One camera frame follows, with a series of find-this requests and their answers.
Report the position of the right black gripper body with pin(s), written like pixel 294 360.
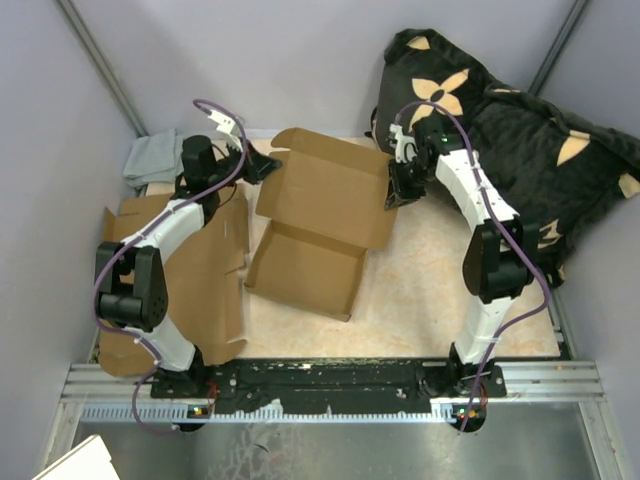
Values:
pixel 413 179

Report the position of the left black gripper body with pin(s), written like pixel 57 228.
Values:
pixel 226 166

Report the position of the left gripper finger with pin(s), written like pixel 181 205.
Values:
pixel 260 174
pixel 256 159

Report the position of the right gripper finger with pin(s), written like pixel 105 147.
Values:
pixel 395 181
pixel 398 198

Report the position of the brown cardboard box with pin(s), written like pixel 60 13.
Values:
pixel 205 299
pixel 326 212

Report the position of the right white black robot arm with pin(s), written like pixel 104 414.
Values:
pixel 500 255

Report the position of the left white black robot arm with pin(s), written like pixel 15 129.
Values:
pixel 131 297

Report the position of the grey folded cloth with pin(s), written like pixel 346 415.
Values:
pixel 154 159

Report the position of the black plush flower cushion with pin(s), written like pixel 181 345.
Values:
pixel 552 166

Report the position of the white board corner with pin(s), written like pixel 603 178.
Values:
pixel 90 460

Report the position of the right grey corner post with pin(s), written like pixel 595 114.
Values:
pixel 567 29

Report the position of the grey corner post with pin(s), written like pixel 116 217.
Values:
pixel 567 29
pixel 99 61

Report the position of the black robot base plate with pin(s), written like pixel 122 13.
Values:
pixel 343 386

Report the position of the left grey corner post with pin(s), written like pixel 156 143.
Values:
pixel 99 61

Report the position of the aluminium rail frame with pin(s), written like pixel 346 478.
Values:
pixel 90 393

